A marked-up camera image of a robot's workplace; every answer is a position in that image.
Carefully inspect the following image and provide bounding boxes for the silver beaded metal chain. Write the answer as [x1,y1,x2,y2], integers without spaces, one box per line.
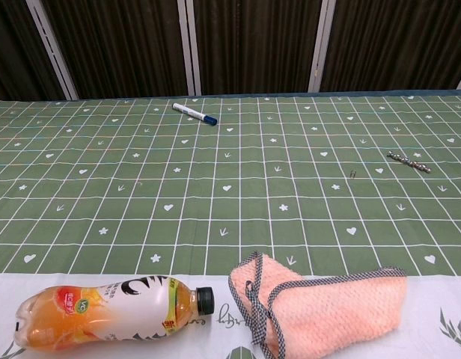
[387,149,433,175]

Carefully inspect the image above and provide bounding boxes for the green grid tablecloth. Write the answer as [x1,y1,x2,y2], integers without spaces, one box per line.
[0,89,461,359]

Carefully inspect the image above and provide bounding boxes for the white marker with blue cap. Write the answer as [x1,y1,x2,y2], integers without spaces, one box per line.
[171,102,219,126]

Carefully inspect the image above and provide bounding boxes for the folded pink towel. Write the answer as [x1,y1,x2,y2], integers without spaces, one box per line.
[228,251,409,359]

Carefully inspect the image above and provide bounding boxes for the orange juice plastic bottle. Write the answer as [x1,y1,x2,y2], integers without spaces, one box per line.
[13,274,216,355]

